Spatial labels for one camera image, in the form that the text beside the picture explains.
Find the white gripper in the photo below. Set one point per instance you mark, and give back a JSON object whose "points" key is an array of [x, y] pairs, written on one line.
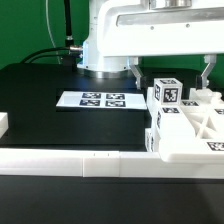
{"points": [[150, 28]]}

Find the white tagged nut cube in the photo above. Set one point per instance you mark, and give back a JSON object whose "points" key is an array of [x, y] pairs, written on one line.
{"points": [[167, 90]]}

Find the white chair back frame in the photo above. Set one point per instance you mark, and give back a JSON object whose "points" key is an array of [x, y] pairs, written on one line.
{"points": [[191, 131]]}

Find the white base tag sheet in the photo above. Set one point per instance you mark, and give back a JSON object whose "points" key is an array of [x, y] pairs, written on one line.
{"points": [[102, 100]]}

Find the white U-shaped obstacle fence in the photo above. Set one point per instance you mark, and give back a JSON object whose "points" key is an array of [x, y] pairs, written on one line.
{"points": [[46, 162]]}

